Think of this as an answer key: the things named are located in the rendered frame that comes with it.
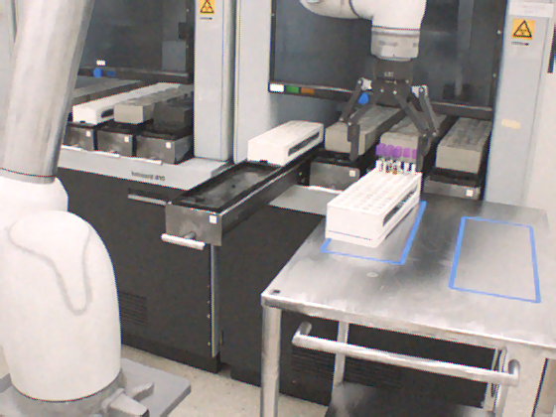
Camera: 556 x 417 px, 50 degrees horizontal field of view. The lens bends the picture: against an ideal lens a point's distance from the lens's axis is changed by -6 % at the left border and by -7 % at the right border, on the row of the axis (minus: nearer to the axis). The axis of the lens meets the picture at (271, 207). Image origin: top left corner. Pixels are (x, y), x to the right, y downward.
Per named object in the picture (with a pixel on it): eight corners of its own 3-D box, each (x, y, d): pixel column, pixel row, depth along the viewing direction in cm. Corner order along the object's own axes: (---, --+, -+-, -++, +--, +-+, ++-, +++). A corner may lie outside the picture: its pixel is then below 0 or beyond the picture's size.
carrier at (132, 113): (147, 124, 196) (146, 105, 194) (143, 125, 194) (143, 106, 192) (117, 120, 200) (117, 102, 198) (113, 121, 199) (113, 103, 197)
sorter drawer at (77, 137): (173, 109, 260) (173, 87, 257) (202, 112, 255) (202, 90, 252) (53, 150, 198) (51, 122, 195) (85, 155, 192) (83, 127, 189)
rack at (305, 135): (291, 140, 189) (292, 119, 186) (323, 144, 185) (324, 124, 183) (246, 165, 163) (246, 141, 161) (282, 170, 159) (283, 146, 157)
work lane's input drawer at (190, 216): (289, 158, 195) (290, 129, 192) (332, 165, 190) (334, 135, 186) (154, 241, 132) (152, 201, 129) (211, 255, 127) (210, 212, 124)
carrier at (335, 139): (366, 155, 170) (367, 133, 168) (364, 156, 168) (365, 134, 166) (326, 148, 174) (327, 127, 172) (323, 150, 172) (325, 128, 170)
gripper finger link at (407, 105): (395, 89, 121) (401, 85, 121) (428, 137, 121) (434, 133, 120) (389, 91, 118) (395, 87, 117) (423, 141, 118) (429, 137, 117)
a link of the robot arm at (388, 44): (412, 31, 110) (410, 63, 112) (425, 29, 117) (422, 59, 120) (364, 26, 114) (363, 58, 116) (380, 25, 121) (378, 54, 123)
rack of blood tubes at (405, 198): (376, 192, 140) (378, 165, 138) (419, 201, 136) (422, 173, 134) (324, 236, 116) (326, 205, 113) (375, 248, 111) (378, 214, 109)
